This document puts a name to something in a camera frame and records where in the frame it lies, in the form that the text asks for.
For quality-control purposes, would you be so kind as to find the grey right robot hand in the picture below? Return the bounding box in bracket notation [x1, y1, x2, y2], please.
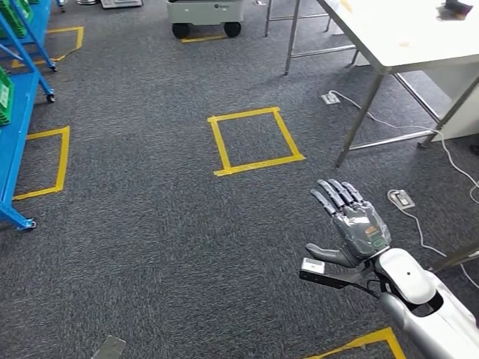
[304, 179, 392, 269]

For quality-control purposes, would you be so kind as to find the blue metal shelf rack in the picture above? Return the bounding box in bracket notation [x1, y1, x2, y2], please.
[0, 0, 59, 105]
[0, 64, 40, 231]

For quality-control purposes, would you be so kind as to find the yellow floor tape outline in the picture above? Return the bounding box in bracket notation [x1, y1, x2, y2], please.
[301, 327, 407, 359]
[207, 106, 307, 178]
[10, 25, 85, 69]

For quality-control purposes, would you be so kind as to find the grey-top steel-leg table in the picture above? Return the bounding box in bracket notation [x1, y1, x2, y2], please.
[316, 0, 479, 170]

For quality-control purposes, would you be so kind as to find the dark flat object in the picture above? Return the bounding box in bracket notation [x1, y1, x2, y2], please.
[435, 0, 474, 21]

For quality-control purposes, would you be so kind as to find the yellow floor tape strip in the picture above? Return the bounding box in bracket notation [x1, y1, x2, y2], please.
[180, 34, 227, 45]

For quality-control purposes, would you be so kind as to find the white wheeled cart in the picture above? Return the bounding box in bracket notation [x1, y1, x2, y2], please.
[166, 0, 245, 40]

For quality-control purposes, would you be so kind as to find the dark flat robot panel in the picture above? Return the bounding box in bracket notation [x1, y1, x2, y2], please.
[91, 335, 127, 359]

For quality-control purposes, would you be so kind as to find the white flat scale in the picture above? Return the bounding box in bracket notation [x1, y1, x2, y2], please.
[100, 0, 144, 10]

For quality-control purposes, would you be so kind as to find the green plastic crate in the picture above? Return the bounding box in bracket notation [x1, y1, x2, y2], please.
[0, 0, 35, 40]
[0, 67, 14, 126]

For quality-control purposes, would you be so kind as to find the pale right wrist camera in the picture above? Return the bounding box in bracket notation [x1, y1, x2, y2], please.
[299, 257, 381, 298]

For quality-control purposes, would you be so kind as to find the white socket cable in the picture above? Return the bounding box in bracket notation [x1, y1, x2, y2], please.
[388, 188, 479, 291]

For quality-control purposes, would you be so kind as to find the long white floor cable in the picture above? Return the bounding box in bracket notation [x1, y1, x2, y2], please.
[328, 89, 479, 205]

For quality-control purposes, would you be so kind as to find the steel frame table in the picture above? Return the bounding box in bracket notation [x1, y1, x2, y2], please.
[263, 0, 358, 76]

